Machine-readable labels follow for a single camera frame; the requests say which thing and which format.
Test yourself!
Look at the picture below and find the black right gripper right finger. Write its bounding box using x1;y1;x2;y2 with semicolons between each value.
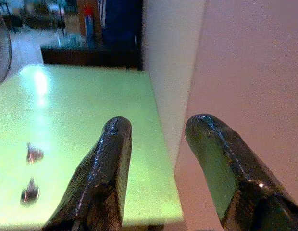
184;114;298;231

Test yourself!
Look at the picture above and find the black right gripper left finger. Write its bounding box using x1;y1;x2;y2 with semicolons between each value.
42;116;133;231

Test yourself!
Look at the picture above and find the silver key with ring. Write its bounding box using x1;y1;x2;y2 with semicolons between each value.
25;142;45;165

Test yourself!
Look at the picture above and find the green topped table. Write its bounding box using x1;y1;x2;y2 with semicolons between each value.
0;64;185;227

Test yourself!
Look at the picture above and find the teal headed key bunch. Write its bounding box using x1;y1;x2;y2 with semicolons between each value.
20;177;40;206

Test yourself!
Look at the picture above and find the wire guard floor fan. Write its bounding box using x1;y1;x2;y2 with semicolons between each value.
0;7;12;86

